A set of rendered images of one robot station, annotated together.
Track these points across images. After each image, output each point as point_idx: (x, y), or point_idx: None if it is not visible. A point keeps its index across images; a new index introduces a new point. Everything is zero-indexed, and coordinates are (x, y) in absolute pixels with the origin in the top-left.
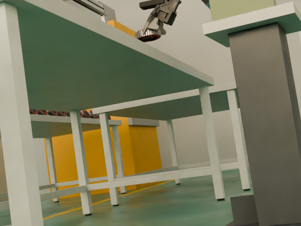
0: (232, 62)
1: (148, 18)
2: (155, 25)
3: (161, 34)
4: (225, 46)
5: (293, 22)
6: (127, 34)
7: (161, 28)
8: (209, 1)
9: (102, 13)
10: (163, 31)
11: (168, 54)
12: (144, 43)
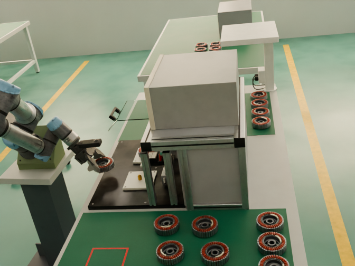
0: (63, 175)
1: (98, 149)
2: (95, 156)
3: (91, 170)
4: (52, 182)
5: None
6: (115, 140)
7: (89, 164)
8: (61, 141)
9: (143, 151)
10: (89, 168)
11: (92, 186)
12: (108, 155)
